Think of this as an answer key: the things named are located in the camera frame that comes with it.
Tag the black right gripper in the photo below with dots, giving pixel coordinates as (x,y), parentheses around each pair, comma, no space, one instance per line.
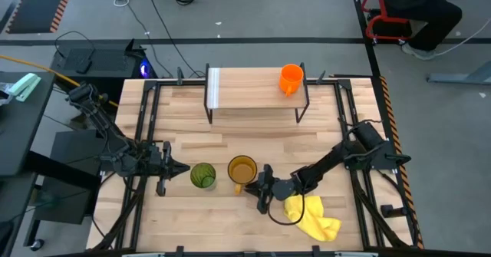
(266,172)

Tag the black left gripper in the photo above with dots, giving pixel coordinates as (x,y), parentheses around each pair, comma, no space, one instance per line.
(164,184)

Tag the yellow mug with dark rim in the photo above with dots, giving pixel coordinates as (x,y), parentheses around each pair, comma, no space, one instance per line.
(241,170)

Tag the green faceted plastic tumbler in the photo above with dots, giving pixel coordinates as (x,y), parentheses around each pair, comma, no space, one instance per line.
(202,175)

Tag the orange plastic cup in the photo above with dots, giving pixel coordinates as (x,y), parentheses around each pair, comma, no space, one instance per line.
(290,78)

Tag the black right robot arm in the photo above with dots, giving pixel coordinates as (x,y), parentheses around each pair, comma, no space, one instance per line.
(326,165)

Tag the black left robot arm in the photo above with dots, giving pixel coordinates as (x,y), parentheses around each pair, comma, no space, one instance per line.
(99,119)

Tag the wooden shelf with black legs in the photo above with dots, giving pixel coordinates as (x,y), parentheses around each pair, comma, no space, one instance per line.
(249,92)

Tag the yellow cloth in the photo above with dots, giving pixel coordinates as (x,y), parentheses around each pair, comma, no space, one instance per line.
(314,218)

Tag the black metal floor stand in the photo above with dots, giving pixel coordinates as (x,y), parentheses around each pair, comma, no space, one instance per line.
(69,195)

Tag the black computer tower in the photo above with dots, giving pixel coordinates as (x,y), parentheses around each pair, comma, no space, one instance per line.
(103,61)

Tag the black desk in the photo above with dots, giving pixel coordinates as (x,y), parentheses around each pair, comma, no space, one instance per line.
(23,134)

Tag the orange-black hazard strip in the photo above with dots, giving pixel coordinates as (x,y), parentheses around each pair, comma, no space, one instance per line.
(415,218)

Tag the mint green stapler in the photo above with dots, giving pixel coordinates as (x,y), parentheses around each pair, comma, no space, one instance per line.
(25,85)

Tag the black hazard-striped floor mat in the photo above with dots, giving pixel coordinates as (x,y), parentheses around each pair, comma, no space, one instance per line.
(38,4)

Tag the red metal stool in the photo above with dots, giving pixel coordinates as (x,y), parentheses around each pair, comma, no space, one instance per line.
(387,18)

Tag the person in black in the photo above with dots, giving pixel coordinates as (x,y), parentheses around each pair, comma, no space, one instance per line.
(422,4)

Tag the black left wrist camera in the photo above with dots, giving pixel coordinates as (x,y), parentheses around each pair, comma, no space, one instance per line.
(154,158)

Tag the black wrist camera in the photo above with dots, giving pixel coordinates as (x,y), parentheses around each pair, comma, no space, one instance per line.
(154,158)
(284,189)

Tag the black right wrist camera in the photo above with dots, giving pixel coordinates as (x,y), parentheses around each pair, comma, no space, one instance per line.
(284,189)

